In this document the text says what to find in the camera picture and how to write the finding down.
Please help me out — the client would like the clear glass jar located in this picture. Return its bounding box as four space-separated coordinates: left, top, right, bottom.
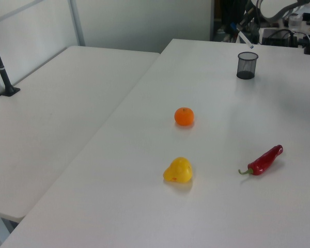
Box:
288 14 303 29

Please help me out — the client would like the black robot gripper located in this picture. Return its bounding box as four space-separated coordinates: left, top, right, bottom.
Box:
236 0 263 31

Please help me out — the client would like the orange mandarin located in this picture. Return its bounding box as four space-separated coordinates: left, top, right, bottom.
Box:
174 106 195 127

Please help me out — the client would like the black electronics box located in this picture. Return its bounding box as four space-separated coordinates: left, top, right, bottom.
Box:
261 28 298 48

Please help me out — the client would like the grey partition frame post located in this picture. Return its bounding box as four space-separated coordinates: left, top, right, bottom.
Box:
69 0 86 47

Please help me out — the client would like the white marker with blue cap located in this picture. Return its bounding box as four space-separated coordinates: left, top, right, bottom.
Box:
230 22 254 50

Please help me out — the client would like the black camera stand pole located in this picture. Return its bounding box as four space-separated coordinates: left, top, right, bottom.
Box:
0 25 21 97

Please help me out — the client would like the red chili pepper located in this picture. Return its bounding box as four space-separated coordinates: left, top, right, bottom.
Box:
238 144 284 177

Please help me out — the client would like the yellow bell pepper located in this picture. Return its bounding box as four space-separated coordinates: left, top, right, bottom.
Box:
162 157 193 183

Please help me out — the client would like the black mesh pen cup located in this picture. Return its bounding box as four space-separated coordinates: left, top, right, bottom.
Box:
236 51 259 80

